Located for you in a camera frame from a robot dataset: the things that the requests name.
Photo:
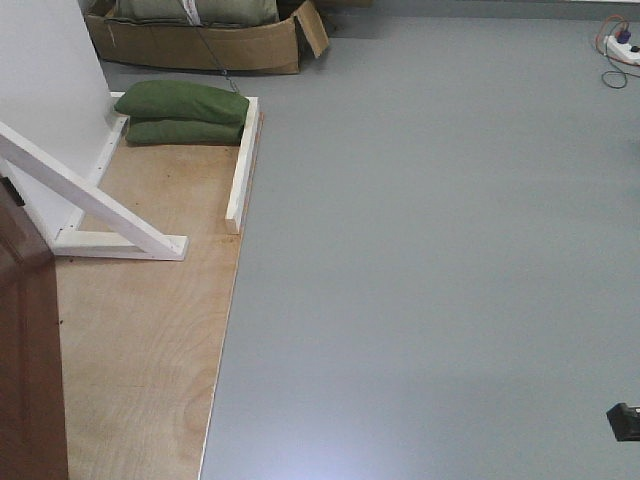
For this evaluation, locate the white power strip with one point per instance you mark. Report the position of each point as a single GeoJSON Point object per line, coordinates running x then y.
{"type": "Point", "coordinates": [628, 53]}

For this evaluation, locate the large open cardboard box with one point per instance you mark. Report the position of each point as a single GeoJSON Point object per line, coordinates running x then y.
{"type": "Point", "coordinates": [269, 49]}

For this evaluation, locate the white far support brace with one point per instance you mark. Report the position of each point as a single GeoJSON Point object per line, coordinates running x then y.
{"type": "Point", "coordinates": [130, 236]}

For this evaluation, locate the white far edge rail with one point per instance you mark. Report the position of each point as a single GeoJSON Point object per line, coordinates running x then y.
{"type": "Point", "coordinates": [238, 193]}

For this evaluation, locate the brown wooden door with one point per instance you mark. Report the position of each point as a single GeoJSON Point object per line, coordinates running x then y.
{"type": "Point", "coordinates": [33, 435]}

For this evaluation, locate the upper far green sandbag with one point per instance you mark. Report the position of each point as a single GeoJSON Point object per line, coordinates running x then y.
{"type": "Point", "coordinates": [173, 99]}

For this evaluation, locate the lower far green sandbag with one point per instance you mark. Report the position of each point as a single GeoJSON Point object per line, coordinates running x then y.
{"type": "Point", "coordinates": [182, 132]}

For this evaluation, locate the white wall panel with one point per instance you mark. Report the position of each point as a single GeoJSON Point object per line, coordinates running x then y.
{"type": "Point", "coordinates": [53, 90]}

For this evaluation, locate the green sandbag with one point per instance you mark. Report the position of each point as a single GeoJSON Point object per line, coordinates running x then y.
{"type": "Point", "coordinates": [173, 99]}
{"type": "Point", "coordinates": [182, 132]}

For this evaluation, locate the plywood base platform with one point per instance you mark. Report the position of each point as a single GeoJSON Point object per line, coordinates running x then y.
{"type": "Point", "coordinates": [141, 340]}

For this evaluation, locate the olive woven sack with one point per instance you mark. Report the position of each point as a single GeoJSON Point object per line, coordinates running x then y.
{"type": "Point", "coordinates": [236, 13]}

